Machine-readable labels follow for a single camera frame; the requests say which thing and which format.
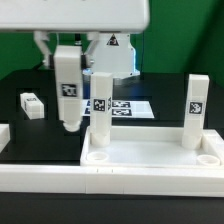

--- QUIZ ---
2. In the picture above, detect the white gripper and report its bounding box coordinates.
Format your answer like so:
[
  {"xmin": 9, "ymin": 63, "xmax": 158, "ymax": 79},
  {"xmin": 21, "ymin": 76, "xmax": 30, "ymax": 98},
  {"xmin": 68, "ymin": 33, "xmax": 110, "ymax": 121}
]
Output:
[{"xmin": 0, "ymin": 0, "xmax": 150, "ymax": 70}]

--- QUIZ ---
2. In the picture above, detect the white desk tabletop tray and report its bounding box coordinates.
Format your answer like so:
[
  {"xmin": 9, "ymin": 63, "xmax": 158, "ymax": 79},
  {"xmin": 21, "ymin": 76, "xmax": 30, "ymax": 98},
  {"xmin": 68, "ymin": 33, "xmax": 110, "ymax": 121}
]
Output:
[{"xmin": 80, "ymin": 126, "xmax": 224, "ymax": 168}]

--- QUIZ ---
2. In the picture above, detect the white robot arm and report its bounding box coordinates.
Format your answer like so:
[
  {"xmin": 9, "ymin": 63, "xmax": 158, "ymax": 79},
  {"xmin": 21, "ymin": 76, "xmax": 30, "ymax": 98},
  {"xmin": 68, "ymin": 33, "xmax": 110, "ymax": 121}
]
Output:
[{"xmin": 0, "ymin": 0, "xmax": 150, "ymax": 79}]

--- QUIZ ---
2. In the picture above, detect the white marker sheet with tags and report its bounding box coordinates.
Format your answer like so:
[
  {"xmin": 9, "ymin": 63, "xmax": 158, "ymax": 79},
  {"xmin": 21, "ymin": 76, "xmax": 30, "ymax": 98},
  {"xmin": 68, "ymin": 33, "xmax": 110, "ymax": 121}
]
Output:
[{"xmin": 82, "ymin": 99, "xmax": 154, "ymax": 119}]

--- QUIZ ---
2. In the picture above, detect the white left fence block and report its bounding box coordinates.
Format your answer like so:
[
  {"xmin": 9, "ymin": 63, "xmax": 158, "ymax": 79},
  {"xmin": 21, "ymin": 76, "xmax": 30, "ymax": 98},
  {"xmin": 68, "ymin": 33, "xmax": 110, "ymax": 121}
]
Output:
[{"xmin": 0, "ymin": 124, "xmax": 10, "ymax": 153}]

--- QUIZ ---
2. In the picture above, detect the white front fence bar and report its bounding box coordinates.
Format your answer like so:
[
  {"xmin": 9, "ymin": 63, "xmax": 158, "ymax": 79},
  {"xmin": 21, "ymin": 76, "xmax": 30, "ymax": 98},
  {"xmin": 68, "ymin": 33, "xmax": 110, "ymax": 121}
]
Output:
[{"xmin": 0, "ymin": 164, "xmax": 224, "ymax": 197}]

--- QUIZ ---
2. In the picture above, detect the black cable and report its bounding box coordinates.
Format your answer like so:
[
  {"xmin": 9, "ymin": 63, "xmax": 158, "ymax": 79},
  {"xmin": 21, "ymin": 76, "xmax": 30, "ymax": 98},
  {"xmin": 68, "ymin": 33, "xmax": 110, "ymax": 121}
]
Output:
[{"xmin": 31, "ymin": 32, "xmax": 83, "ymax": 71}]

